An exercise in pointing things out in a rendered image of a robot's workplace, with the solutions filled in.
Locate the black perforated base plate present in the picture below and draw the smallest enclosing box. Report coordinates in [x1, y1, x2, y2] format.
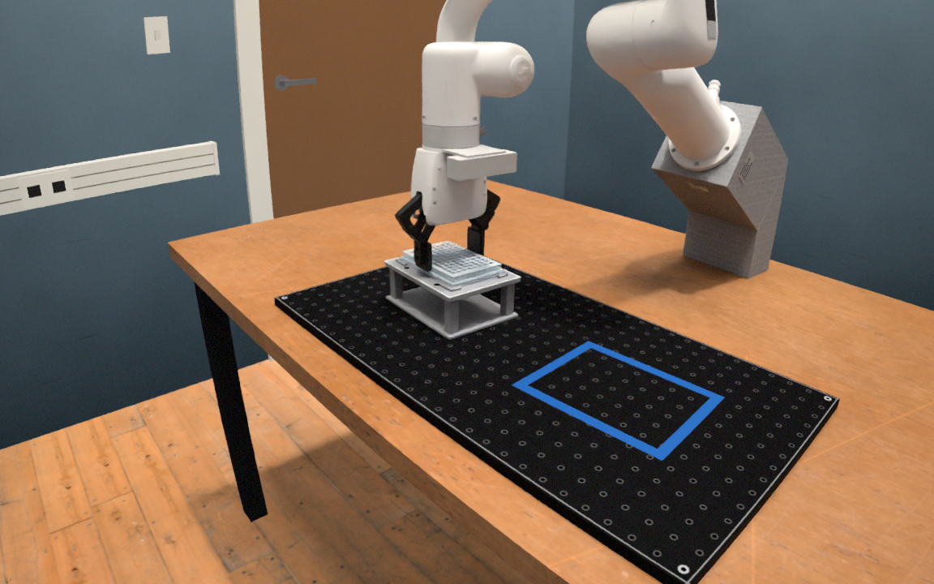
[274, 260, 840, 584]

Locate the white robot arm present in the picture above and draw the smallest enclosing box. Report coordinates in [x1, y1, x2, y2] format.
[422, 0, 741, 181]

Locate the blue rectangular tape outline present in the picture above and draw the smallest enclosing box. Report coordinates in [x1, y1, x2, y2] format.
[513, 341, 724, 460]

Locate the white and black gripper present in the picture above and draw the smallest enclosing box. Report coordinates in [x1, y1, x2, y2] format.
[395, 145, 501, 272]

